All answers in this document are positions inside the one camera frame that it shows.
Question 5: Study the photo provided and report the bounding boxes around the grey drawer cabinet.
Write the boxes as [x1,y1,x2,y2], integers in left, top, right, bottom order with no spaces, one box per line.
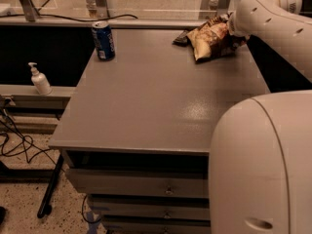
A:
[48,28,271,234]

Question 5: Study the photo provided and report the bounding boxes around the brown sea salt chip bag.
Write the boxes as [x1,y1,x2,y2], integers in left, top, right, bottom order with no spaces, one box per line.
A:
[186,14,247,61]

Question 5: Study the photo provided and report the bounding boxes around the white pump dispenser bottle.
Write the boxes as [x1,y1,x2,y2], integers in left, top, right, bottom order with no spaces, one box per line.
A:
[28,62,52,96]

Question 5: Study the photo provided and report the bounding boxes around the grey drawer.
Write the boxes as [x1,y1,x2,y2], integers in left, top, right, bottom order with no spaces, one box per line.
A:
[88,195,210,220]
[102,215,211,234]
[66,169,209,198]

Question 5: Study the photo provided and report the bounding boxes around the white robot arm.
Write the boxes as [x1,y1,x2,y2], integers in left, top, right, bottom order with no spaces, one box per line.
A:
[209,0,312,234]

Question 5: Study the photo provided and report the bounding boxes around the bottom grey drawer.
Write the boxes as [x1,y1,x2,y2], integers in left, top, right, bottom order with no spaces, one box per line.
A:
[102,215,211,234]

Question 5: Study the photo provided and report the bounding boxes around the black table leg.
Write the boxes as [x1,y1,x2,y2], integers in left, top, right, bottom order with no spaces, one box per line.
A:
[37,156,63,218]

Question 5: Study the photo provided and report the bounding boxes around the middle grey drawer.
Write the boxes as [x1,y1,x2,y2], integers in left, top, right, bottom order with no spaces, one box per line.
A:
[88,195,210,220]

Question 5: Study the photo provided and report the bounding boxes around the top grey drawer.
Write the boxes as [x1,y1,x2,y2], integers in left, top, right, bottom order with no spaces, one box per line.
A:
[66,169,209,198]

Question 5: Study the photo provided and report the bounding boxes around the blue pepsi can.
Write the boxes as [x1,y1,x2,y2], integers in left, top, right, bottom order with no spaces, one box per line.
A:
[92,20,115,60]

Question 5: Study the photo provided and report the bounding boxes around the black cable on ledge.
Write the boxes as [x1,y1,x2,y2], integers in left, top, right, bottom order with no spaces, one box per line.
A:
[0,13,139,23]

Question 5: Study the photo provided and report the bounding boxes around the metal window frame rail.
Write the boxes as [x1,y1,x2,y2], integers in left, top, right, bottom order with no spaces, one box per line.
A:
[0,0,237,28]

